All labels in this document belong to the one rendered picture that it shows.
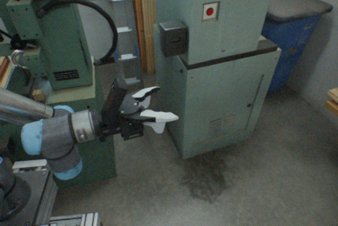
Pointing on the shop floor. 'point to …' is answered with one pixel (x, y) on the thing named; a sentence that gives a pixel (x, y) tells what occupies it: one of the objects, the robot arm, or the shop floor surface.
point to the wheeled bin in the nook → (290, 28)
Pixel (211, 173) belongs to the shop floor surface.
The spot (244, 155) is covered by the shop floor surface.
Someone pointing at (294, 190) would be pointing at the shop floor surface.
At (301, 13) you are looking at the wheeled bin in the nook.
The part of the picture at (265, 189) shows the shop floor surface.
